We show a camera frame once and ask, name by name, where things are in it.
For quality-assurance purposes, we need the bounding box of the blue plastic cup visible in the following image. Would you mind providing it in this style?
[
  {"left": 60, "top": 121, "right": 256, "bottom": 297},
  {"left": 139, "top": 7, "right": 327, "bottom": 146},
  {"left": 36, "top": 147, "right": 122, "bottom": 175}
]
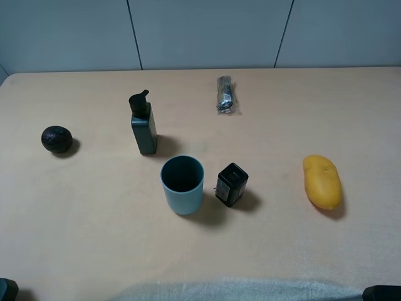
[{"left": 160, "top": 155, "right": 204, "bottom": 215}]

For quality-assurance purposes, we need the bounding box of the dark green pump bottle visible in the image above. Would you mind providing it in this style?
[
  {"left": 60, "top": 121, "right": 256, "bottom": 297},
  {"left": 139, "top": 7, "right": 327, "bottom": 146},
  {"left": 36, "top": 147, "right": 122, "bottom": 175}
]
[{"left": 128, "top": 90, "right": 157, "bottom": 155}]

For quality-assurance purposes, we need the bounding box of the small black box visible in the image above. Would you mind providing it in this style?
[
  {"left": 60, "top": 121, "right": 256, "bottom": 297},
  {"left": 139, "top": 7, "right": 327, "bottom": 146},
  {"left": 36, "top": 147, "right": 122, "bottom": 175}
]
[{"left": 215, "top": 162, "right": 249, "bottom": 208}]

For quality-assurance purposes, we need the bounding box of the dark avocado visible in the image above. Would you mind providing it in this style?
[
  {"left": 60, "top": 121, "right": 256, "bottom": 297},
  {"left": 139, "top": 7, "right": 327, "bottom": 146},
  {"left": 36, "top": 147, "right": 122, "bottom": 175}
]
[{"left": 41, "top": 125, "right": 73, "bottom": 154}]

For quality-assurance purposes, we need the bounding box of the black item in plastic bag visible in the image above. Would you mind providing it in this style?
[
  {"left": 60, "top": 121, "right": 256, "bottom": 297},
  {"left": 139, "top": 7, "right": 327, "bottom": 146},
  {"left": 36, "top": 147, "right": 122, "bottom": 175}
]
[{"left": 216, "top": 75, "right": 241, "bottom": 115}]

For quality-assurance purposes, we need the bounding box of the yellow mango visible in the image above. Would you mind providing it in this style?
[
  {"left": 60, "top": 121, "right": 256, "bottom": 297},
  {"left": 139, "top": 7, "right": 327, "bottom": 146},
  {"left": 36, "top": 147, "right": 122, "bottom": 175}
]
[{"left": 303, "top": 155, "right": 343, "bottom": 210}]

